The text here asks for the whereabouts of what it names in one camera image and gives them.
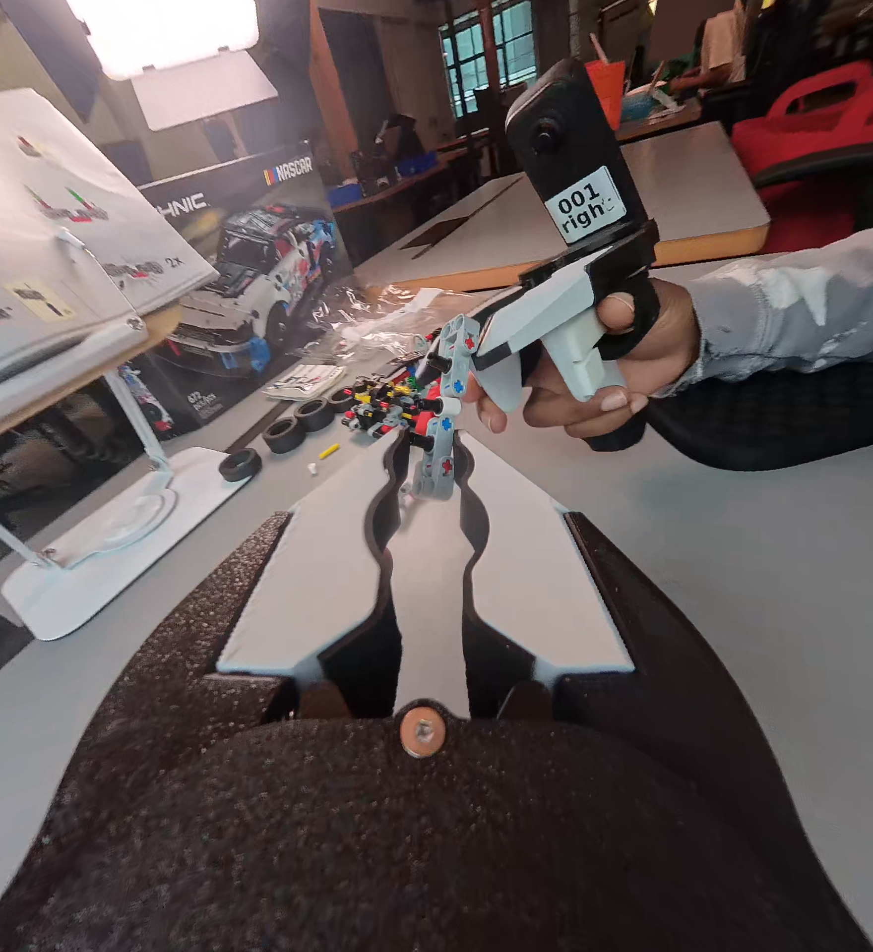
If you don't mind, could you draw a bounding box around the pale top table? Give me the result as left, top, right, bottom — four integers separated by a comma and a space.
355, 121, 772, 293

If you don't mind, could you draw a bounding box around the partly built brick car chassis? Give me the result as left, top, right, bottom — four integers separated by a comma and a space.
341, 363, 441, 441

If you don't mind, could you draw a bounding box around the grey red brick assembly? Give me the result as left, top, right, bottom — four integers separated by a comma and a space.
407, 314, 484, 501

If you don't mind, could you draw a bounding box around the clear plastic bag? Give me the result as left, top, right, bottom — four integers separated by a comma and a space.
310, 281, 448, 361

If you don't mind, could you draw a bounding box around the person's right hand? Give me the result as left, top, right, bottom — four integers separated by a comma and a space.
459, 279, 698, 441

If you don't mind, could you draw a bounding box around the toy car box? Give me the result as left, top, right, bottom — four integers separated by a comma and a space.
120, 141, 356, 440

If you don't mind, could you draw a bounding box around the sticker sheet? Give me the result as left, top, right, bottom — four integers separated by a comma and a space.
264, 363, 347, 401

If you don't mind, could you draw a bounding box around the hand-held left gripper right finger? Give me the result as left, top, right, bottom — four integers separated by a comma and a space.
455, 435, 634, 674

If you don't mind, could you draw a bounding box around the white diffuser panel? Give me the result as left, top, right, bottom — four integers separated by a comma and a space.
131, 51, 280, 132

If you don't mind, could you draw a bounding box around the brick instruction booklet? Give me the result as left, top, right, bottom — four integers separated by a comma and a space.
0, 88, 220, 403

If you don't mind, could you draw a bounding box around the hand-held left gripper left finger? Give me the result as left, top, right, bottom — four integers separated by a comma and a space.
217, 431, 408, 678

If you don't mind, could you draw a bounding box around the person's right forearm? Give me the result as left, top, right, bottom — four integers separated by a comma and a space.
660, 212, 873, 395

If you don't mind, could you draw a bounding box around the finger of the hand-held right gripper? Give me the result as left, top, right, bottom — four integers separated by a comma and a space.
474, 247, 618, 373
481, 360, 530, 414

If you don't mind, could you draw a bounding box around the white book stand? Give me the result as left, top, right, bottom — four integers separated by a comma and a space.
0, 305, 253, 642

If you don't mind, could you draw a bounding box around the black wrist rest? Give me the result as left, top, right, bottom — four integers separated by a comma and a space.
645, 363, 873, 472

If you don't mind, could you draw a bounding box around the grey desk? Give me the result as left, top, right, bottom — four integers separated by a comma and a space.
0, 253, 873, 931

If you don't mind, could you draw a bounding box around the orange container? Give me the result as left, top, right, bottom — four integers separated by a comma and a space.
584, 58, 627, 131

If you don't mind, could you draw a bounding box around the bright light panel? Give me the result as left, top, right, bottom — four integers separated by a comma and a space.
64, 0, 260, 81

